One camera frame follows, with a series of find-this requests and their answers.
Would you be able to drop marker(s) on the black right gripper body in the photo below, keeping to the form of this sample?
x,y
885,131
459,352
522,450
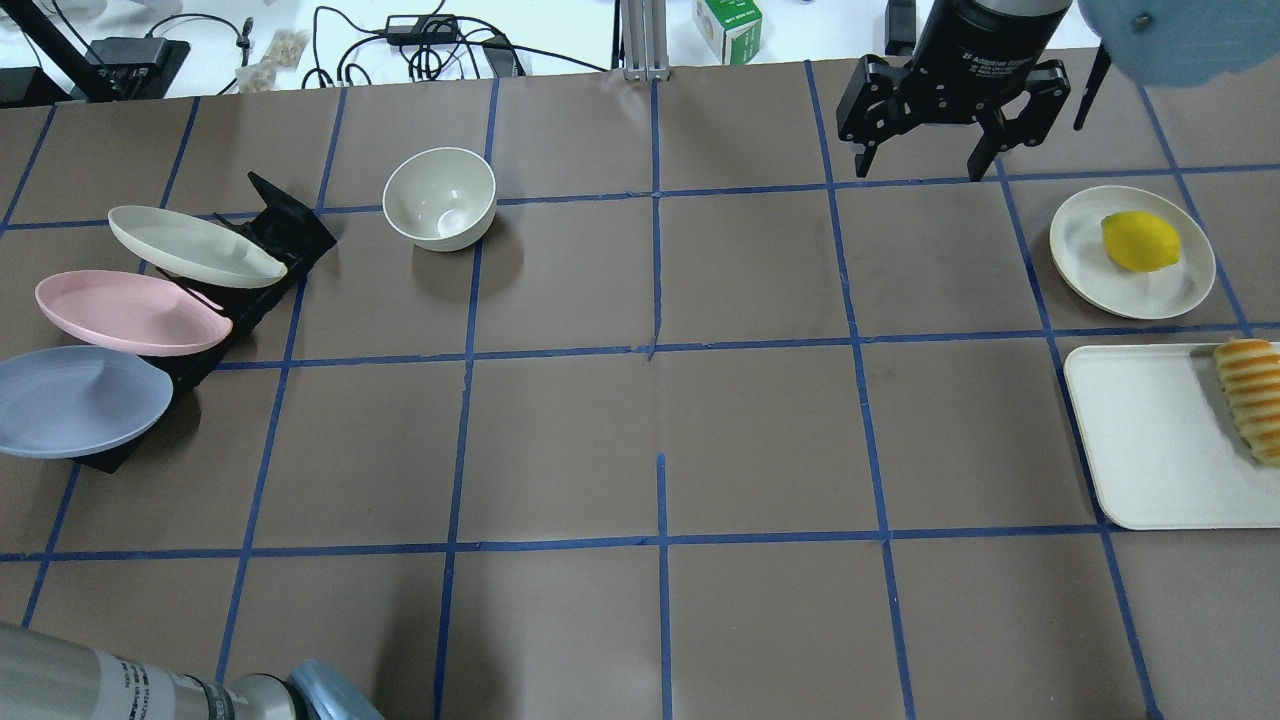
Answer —
x,y
972,52

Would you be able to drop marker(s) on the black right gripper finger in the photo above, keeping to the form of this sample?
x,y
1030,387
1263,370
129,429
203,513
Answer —
x,y
871,127
1000,134

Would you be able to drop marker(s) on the blue plate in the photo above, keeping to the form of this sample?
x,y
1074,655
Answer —
x,y
73,401

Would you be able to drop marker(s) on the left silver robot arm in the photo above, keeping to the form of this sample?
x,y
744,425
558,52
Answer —
x,y
44,677

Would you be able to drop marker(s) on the cream plate under lemon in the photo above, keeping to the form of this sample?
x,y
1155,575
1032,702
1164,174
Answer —
x,y
1077,251

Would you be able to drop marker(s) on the ridged bread loaf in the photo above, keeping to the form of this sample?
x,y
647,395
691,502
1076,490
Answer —
x,y
1248,371

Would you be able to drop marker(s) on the cream plate in rack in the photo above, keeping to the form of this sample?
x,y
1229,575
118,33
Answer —
x,y
193,248

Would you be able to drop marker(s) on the pink plate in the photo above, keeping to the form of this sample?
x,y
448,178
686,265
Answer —
x,y
132,313

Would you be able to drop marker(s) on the yellow lemon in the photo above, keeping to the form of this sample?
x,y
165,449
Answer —
x,y
1140,242

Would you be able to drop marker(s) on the green white carton box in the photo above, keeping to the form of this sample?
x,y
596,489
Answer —
x,y
732,29

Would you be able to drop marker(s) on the white rectangular tray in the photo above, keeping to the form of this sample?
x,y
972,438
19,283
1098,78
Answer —
x,y
1160,441

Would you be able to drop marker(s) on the cream bowl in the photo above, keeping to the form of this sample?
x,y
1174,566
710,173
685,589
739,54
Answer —
x,y
443,199

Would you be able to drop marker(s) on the black power adapter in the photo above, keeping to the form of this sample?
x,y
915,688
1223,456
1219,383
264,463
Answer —
x,y
421,30

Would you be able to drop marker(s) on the black dish rack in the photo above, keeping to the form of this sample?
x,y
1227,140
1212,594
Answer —
x,y
286,228

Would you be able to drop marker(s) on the aluminium frame post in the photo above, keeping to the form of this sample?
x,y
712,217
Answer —
x,y
640,40

